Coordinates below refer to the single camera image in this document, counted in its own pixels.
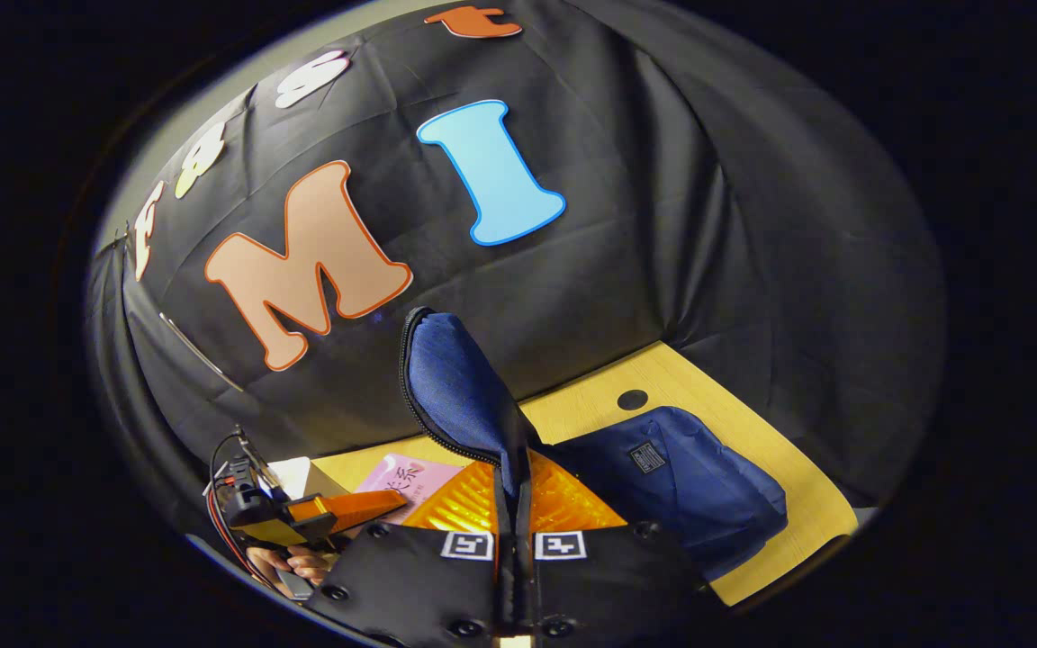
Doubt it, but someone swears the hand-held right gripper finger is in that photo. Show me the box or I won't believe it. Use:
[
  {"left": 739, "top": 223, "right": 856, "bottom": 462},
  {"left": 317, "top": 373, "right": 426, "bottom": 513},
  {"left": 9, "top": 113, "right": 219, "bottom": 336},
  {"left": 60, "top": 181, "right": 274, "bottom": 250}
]
[
  {"left": 518, "top": 450, "right": 726, "bottom": 642},
  {"left": 302, "top": 461, "right": 512, "bottom": 644}
]

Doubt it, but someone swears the white plastic bookshelf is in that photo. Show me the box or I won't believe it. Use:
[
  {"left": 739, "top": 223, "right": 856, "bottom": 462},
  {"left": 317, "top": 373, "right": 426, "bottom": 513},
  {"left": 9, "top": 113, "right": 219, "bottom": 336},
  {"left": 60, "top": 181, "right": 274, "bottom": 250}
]
[{"left": 266, "top": 456, "right": 348, "bottom": 500}]

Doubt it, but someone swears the pink cover book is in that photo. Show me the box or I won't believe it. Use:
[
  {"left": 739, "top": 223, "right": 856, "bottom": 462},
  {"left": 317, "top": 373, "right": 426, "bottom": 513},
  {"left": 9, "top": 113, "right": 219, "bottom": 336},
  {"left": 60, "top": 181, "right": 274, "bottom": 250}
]
[{"left": 352, "top": 453, "right": 465, "bottom": 526}]

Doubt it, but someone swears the blue schoolbag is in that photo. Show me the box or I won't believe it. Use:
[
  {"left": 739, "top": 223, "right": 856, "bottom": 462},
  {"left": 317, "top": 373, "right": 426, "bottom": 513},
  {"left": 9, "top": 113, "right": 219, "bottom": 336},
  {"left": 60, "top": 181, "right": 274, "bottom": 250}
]
[{"left": 400, "top": 306, "right": 789, "bottom": 581}]

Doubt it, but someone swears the black backdrop cloth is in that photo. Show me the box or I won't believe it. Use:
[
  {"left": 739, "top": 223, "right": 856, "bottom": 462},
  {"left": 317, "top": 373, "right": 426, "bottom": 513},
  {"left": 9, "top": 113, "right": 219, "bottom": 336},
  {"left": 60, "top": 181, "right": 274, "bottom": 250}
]
[{"left": 86, "top": 0, "right": 947, "bottom": 541}]

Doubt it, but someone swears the red cable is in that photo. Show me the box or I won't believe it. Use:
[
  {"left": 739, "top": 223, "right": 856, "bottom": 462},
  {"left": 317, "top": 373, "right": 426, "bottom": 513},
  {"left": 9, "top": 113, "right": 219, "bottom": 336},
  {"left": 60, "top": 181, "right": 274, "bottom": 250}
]
[{"left": 209, "top": 477, "right": 258, "bottom": 563}]

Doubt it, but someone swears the black cable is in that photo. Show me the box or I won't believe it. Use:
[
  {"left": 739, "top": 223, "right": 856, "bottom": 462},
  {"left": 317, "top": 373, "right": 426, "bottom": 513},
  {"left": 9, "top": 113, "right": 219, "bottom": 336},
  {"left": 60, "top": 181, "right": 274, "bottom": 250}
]
[{"left": 206, "top": 430, "right": 248, "bottom": 491}]

